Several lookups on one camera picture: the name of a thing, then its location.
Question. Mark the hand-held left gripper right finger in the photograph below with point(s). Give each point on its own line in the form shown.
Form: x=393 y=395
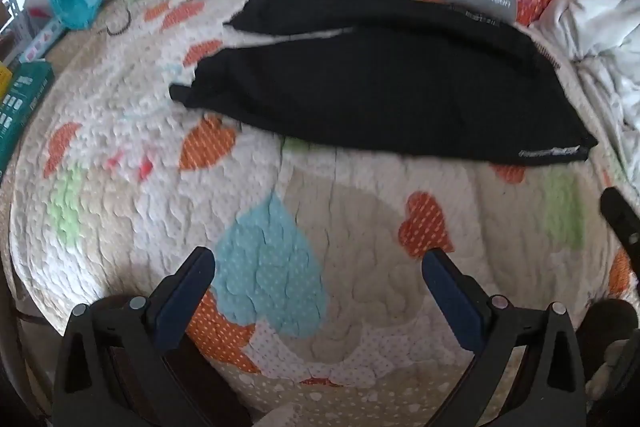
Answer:
x=450 y=299

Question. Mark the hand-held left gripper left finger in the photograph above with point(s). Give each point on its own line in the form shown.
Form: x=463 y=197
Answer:
x=186 y=297

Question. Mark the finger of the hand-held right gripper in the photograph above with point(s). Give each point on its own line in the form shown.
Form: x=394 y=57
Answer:
x=622 y=217

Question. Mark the black pants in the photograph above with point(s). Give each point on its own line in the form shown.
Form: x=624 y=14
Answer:
x=375 y=82

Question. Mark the heart-patterned quilt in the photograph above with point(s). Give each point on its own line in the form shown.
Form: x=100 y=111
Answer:
x=150 y=117

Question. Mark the white crumpled sheet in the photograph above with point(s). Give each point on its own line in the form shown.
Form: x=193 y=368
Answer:
x=600 y=22

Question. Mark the green cardboard box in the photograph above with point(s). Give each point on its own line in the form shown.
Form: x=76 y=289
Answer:
x=22 y=107

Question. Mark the long patterned box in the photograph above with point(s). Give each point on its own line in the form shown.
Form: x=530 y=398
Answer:
x=42 y=41

